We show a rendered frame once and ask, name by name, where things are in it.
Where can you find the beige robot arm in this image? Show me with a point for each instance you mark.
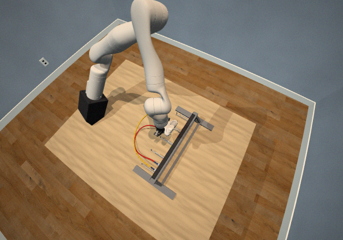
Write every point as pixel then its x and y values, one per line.
pixel 147 17

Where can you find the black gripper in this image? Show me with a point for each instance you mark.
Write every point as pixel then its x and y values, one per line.
pixel 159 132

